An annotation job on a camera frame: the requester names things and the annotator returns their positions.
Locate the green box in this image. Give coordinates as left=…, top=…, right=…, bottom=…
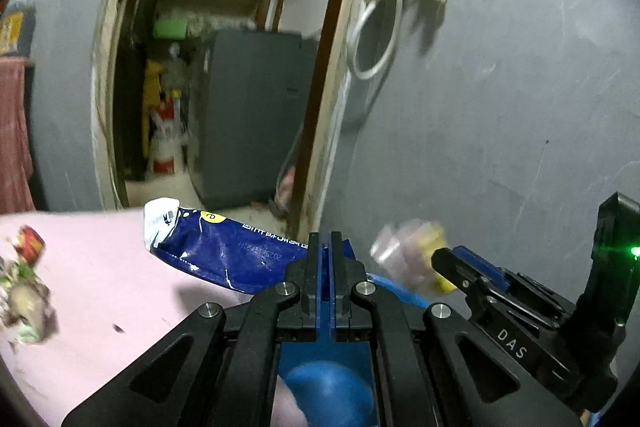
left=152, top=19, right=190, bottom=40

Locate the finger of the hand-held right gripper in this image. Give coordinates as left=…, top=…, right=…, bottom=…
left=452, top=245, right=508, bottom=282
left=431, top=248, right=493, bottom=303

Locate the red white bottle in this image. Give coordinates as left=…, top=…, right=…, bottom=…
left=150, top=99, right=183, bottom=175

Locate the green white wrapper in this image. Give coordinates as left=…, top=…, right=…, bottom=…
left=0, top=257, right=56, bottom=345

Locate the wooden door frame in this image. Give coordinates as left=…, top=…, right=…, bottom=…
left=90, top=0, right=381, bottom=238

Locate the dark bottle with yellow label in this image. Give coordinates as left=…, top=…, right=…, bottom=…
left=0, top=0, right=38, bottom=55

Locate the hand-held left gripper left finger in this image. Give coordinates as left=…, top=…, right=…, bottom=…
left=61, top=232, right=331, bottom=427

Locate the red snack packet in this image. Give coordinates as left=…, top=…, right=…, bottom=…
left=12, top=226, right=47, bottom=265

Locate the blue snack bag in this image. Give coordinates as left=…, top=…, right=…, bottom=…
left=143, top=198, right=371, bottom=297

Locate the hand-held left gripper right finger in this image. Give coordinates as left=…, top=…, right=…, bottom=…
left=330, top=232, right=583, bottom=427

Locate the red checked blanket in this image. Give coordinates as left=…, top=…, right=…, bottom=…
left=0, top=57, right=36, bottom=214

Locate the clear plastic wrapper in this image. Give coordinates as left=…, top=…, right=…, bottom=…
left=370, top=219, right=458, bottom=295

